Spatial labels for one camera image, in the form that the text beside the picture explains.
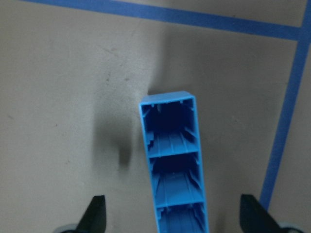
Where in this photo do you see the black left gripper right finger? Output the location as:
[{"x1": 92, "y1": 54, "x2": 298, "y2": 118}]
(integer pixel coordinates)
[{"x1": 239, "y1": 194, "x2": 287, "y2": 233}]

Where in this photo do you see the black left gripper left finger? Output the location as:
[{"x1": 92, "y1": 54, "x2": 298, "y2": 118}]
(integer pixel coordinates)
[{"x1": 75, "y1": 195, "x2": 106, "y2": 233}]

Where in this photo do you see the blue toy block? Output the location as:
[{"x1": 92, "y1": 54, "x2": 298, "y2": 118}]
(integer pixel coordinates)
[{"x1": 139, "y1": 91, "x2": 209, "y2": 233}]

